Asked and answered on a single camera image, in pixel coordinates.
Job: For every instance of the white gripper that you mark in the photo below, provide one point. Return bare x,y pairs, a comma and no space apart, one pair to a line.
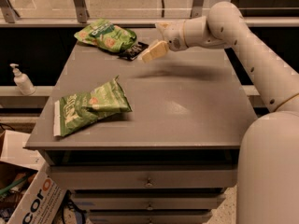
174,34

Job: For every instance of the black rxbar chocolate bar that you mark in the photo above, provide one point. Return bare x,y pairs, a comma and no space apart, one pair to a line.
132,53

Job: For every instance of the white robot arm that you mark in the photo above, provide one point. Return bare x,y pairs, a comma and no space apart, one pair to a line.
268,163

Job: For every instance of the green rice chip bag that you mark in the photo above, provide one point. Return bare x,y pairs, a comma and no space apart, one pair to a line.
107,36

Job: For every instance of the green snack bag front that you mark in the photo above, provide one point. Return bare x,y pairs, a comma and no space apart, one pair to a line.
76,111

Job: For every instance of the grey drawer cabinet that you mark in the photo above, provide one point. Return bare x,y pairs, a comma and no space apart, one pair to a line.
189,114

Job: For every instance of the metal drawer knob top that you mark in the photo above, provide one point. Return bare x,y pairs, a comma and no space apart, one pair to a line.
149,183

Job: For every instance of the metal drawer knob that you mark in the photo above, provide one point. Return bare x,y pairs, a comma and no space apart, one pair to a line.
150,207
149,183

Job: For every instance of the white pump sanitizer bottle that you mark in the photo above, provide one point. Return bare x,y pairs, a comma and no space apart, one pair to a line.
22,81

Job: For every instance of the metal drawer knob middle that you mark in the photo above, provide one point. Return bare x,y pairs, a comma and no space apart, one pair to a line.
150,207

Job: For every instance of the white cardboard box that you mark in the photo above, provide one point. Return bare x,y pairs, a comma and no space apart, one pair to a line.
28,194

